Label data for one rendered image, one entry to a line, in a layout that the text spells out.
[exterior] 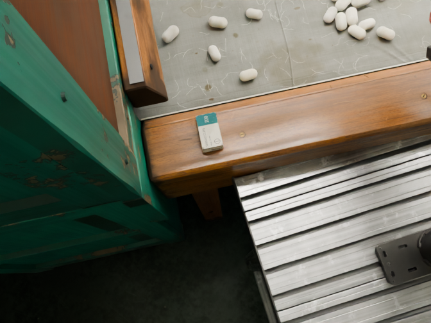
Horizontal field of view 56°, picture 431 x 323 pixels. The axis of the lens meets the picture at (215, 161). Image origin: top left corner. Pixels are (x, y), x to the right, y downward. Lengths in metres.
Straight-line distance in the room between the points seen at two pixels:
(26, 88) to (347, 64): 0.61
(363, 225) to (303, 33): 0.37
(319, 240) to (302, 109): 0.23
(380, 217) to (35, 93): 0.64
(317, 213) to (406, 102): 0.24
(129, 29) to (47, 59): 0.35
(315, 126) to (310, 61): 0.14
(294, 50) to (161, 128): 0.28
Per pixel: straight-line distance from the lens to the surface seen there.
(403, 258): 0.79
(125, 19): 0.69
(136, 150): 0.62
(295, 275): 0.75
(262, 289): 1.10
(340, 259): 0.77
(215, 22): 0.79
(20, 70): 0.29
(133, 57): 0.65
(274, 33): 0.80
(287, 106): 0.71
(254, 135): 0.68
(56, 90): 0.34
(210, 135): 0.66
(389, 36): 0.82
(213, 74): 0.75
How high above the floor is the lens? 1.41
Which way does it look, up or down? 75 degrees down
